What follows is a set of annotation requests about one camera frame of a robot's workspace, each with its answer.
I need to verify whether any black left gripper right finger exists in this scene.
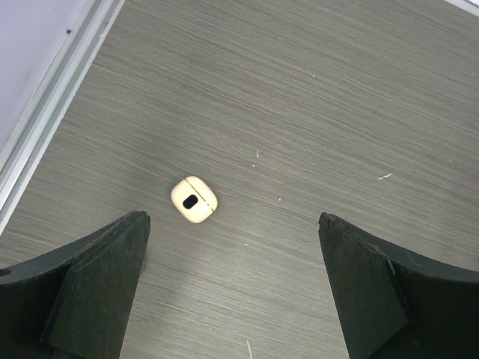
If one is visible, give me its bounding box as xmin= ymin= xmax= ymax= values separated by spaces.
xmin=319 ymin=212 xmax=478 ymax=358

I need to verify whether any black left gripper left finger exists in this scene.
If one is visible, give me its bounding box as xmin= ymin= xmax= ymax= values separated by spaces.
xmin=1 ymin=211 xmax=150 ymax=358

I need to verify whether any aluminium frame rail left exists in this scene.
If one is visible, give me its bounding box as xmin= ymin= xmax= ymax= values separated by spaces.
xmin=1 ymin=1 xmax=123 ymax=227

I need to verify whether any cream earbud charging case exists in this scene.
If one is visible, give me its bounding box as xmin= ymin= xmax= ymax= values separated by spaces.
xmin=170 ymin=176 xmax=219 ymax=224

